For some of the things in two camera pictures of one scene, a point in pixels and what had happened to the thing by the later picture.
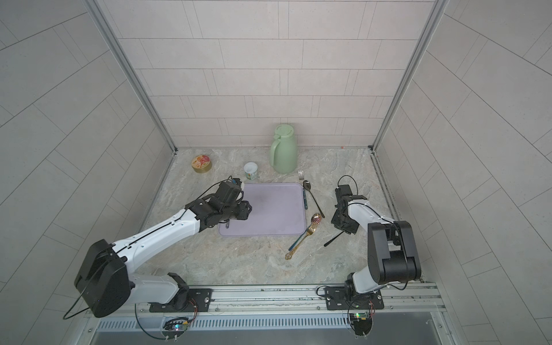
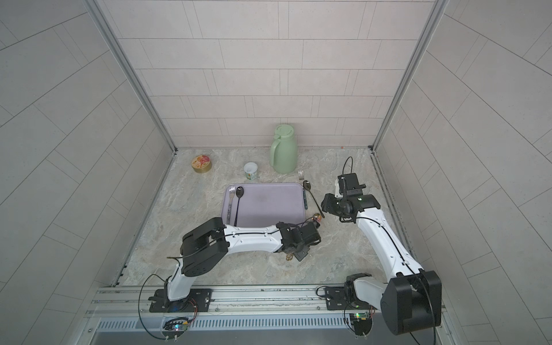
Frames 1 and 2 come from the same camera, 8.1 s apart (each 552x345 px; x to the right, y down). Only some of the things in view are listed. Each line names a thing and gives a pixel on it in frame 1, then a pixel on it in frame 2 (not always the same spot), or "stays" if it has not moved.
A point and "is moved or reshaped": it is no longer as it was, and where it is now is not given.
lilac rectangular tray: (277, 210) stays
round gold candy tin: (201, 164) stays
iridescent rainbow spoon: (315, 219) stays
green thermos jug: (283, 149) stays
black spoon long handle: (333, 238) is moved or reshaped
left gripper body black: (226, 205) -> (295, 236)
